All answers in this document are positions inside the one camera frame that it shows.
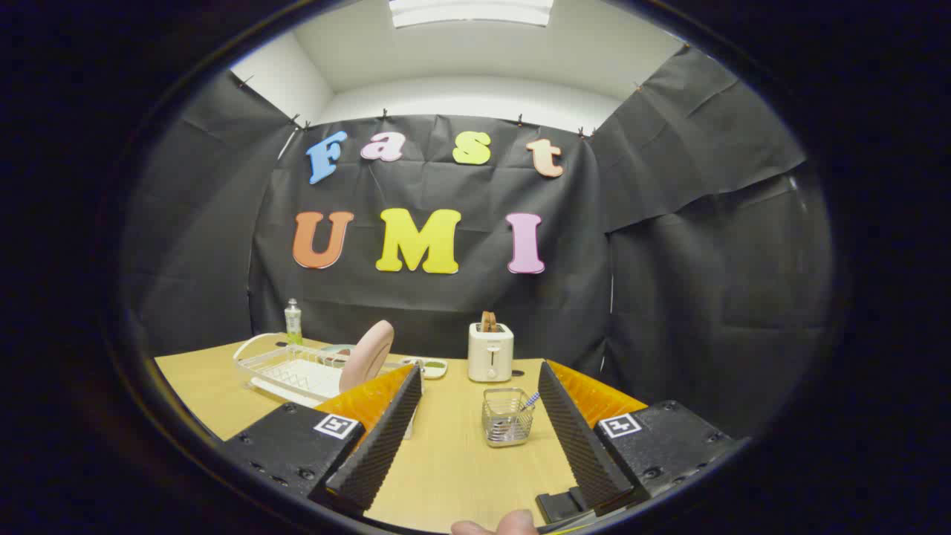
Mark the ceiling light panel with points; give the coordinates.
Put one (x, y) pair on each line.
(472, 11)

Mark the pink plate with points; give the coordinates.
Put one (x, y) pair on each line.
(366, 357)

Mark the cream toaster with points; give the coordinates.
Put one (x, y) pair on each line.
(490, 357)

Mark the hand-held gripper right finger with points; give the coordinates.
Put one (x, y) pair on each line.
(579, 438)

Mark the clear bottle with green liquid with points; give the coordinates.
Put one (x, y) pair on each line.
(293, 323)

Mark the white divided tray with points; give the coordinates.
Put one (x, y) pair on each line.
(435, 368)

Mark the black backdrop cloth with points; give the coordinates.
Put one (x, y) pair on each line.
(446, 312)

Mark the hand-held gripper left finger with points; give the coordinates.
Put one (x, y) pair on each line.
(379, 446)

